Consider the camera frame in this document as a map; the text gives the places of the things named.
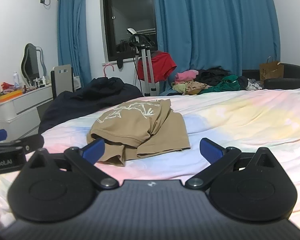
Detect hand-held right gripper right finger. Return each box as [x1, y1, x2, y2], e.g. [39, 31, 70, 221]
[185, 137, 278, 190]

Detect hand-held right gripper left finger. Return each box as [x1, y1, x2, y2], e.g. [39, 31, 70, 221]
[25, 138, 120, 190]

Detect tan khaki trousers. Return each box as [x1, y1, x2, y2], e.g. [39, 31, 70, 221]
[87, 99, 191, 167]

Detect white grey clothes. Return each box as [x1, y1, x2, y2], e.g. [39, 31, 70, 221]
[246, 79, 264, 90]

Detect pink clothes hanger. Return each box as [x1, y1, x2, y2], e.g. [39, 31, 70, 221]
[103, 65, 115, 78]

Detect white dresser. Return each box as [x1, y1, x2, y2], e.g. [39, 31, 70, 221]
[0, 84, 53, 137]

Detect orange box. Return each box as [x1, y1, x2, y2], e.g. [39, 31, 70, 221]
[0, 90, 23, 103]

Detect pastel tie-dye bed sheet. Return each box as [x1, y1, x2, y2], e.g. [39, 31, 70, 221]
[0, 87, 300, 230]

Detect tan crumpled garment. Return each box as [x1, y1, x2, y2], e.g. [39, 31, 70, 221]
[184, 81, 210, 95]

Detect green garment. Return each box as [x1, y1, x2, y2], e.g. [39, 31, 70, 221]
[197, 74, 241, 95]

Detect white chair back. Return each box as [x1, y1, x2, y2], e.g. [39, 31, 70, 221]
[51, 64, 75, 98]

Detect yellow-green garment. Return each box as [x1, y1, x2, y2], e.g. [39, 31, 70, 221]
[172, 82, 188, 94]

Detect black garment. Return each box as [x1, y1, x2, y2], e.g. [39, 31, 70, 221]
[195, 67, 232, 85]

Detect pink garment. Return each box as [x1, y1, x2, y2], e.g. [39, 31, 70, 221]
[175, 70, 199, 82]

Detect wavy framed mirror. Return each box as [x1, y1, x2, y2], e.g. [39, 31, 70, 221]
[20, 43, 47, 85]

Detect garment steamer stand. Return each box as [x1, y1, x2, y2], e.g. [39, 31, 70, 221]
[127, 28, 157, 97]

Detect red bag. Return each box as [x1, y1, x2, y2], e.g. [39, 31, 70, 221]
[137, 51, 177, 82]

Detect black armchair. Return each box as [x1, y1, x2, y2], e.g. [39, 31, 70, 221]
[242, 63, 300, 90]

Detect narrow blue curtain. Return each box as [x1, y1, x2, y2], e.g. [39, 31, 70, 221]
[57, 0, 92, 88]

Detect wide blue curtain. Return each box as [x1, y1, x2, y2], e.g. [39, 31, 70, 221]
[151, 0, 282, 95]

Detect dark window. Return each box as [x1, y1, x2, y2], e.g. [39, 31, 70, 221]
[102, 0, 157, 64]

